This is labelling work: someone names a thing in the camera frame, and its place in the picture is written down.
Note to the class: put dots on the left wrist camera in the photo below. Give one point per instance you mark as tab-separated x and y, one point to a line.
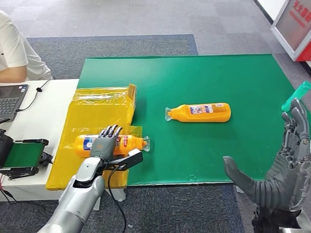
130	159

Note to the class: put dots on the person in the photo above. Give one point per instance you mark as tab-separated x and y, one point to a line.
14	48

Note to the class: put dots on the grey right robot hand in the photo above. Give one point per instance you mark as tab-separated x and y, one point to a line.
286	183

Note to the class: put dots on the white table support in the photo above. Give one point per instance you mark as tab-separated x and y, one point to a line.
116	194

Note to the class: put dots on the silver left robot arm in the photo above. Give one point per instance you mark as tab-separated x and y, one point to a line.
78	196

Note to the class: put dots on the red and white sign stand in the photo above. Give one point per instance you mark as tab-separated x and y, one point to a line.
295	25

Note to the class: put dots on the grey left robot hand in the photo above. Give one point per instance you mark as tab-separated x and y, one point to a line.
104	146

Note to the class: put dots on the green table mat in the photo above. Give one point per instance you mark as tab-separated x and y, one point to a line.
194	80

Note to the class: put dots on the orange bottle with clear cap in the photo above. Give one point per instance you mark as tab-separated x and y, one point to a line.
184	114
130	144

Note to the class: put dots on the yellow taped cardboard box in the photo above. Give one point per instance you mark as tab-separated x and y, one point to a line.
96	109

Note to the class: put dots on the dark laptop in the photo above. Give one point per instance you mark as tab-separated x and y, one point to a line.
10	103

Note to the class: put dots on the teal plastic bottle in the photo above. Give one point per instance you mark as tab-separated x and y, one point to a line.
300	93

